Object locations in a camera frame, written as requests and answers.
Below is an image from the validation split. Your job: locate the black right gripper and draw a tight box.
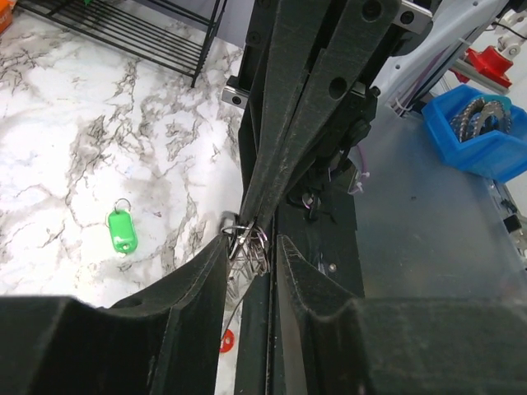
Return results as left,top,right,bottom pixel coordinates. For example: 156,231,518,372
237,1,433,222

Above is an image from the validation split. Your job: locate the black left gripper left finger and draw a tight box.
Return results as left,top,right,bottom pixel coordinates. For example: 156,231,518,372
1,235,227,394

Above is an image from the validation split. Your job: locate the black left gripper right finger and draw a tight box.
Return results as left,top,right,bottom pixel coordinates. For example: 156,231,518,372
276,234,527,395

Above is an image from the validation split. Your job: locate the red key tag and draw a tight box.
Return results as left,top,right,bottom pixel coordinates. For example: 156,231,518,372
220,329,236,354

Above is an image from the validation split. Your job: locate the green key tag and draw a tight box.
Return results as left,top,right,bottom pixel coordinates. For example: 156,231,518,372
106,197,138,255

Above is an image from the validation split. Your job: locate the red handled steel key organizer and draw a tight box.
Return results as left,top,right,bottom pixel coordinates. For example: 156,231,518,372
220,210,273,322

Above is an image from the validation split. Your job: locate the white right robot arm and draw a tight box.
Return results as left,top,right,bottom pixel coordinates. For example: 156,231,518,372
237,1,511,228

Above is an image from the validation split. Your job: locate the red clamp fixture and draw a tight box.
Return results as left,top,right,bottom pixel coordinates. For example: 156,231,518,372
466,46,514,88

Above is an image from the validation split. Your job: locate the blue parts bin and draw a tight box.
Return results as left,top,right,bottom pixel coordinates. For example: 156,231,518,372
422,85,526,183

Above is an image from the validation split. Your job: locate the orange razor box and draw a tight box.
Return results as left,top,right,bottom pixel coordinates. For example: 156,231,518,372
0,0,16,34

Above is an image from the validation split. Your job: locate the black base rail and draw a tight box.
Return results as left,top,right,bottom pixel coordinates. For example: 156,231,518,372
236,193,366,395

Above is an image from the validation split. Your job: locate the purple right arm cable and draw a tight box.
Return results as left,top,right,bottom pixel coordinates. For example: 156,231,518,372
347,143,371,197

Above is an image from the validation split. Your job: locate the black wire rack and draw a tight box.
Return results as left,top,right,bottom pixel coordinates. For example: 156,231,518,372
16,1,227,87

